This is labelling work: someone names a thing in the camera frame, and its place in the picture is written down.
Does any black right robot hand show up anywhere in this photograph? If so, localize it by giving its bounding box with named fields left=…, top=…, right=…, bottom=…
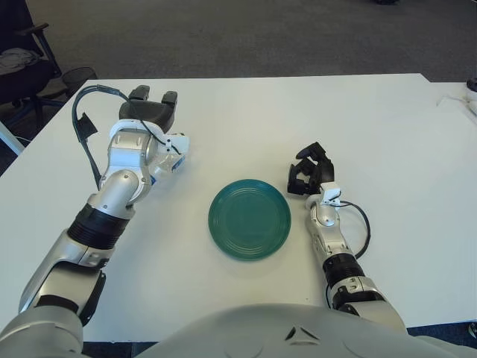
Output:
left=286, top=141, right=335, bottom=195

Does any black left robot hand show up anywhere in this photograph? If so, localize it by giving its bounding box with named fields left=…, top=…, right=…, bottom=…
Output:
left=119, top=84, right=179, bottom=132

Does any clear plastic bottle blue cap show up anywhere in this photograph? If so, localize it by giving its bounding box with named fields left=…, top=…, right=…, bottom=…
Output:
left=148, top=151, right=186, bottom=186

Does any green round plate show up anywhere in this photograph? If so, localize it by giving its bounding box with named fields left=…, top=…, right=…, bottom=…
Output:
left=208, top=178, right=293, bottom=264

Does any black office chair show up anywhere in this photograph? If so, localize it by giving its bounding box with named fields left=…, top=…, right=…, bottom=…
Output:
left=0, top=0, right=66, bottom=124

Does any white slanted table leg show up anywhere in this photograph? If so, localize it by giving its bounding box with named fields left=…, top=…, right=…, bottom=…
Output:
left=0, top=121, right=24, bottom=156

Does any grey cloth on chair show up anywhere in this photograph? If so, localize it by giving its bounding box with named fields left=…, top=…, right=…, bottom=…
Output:
left=0, top=48, right=40, bottom=74

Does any silver robot torso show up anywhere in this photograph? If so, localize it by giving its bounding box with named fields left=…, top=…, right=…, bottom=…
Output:
left=0, top=304, right=477, bottom=358

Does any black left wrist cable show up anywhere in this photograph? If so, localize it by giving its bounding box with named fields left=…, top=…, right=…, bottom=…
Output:
left=72, top=84, right=131, bottom=189

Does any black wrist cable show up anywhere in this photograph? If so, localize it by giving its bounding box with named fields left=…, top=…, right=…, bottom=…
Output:
left=337, top=200, right=373, bottom=259
left=72, top=84, right=131, bottom=189

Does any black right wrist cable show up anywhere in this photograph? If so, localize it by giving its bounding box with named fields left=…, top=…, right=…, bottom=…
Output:
left=337, top=200, right=373, bottom=259

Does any black wire mesh wastebasket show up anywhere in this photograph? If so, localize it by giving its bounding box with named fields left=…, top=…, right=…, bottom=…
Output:
left=61, top=66, right=98, bottom=98

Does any white thin cable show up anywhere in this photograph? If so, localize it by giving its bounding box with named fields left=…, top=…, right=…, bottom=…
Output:
left=436, top=95, right=467, bottom=109

